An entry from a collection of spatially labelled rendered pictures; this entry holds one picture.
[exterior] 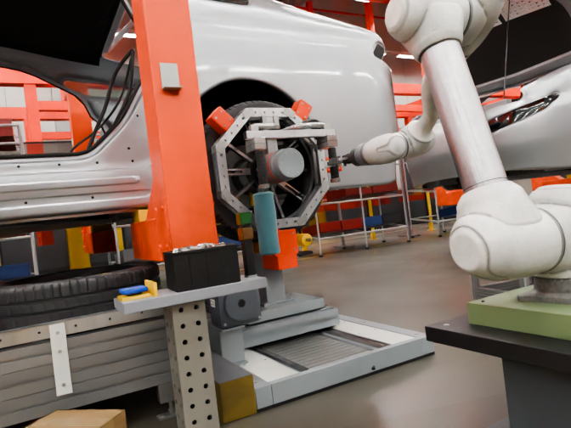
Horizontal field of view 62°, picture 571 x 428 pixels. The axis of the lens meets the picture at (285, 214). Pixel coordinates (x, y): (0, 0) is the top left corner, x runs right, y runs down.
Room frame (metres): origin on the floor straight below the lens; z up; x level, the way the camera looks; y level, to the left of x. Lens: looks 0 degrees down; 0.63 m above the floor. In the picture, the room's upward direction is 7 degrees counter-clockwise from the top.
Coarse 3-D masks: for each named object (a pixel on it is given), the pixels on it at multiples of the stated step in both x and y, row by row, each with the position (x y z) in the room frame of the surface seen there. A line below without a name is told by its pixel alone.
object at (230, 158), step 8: (232, 152) 2.36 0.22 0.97; (232, 160) 2.36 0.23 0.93; (240, 160) 2.38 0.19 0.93; (256, 160) 2.42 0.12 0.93; (240, 176) 2.33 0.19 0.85; (232, 184) 2.35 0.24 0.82; (240, 184) 2.34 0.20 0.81; (232, 192) 2.35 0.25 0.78; (248, 192) 2.39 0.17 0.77; (256, 192) 2.41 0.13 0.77; (240, 200) 2.37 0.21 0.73; (248, 200) 2.39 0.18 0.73; (248, 208) 2.41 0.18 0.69
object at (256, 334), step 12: (312, 312) 2.26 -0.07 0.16; (324, 312) 2.23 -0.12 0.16; (336, 312) 2.27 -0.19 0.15; (252, 324) 2.13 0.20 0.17; (264, 324) 2.14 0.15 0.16; (276, 324) 2.11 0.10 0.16; (288, 324) 2.14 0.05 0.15; (300, 324) 2.17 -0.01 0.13; (312, 324) 2.20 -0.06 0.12; (324, 324) 2.23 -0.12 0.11; (252, 336) 2.06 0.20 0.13; (264, 336) 2.08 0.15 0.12; (276, 336) 2.11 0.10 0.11; (288, 336) 2.14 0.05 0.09
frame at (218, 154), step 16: (240, 112) 2.08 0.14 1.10; (256, 112) 2.11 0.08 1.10; (272, 112) 2.19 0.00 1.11; (288, 112) 2.18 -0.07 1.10; (224, 144) 2.02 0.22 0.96; (224, 160) 2.02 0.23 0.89; (320, 160) 2.25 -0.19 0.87; (224, 176) 2.02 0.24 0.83; (320, 176) 2.24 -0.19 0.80; (224, 192) 2.01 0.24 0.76; (320, 192) 2.26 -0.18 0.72; (240, 208) 2.05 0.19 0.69; (304, 208) 2.21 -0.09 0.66; (288, 224) 2.15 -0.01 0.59
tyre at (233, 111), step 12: (240, 108) 2.16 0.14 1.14; (204, 132) 2.11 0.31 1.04; (216, 132) 2.10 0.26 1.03; (216, 204) 2.08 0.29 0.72; (216, 216) 2.09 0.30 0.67; (228, 216) 2.10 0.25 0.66; (312, 216) 2.31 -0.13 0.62; (228, 228) 2.12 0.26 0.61; (288, 228) 2.24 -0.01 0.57; (300, 228) 2.27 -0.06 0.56; (252, 240) 2.18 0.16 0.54
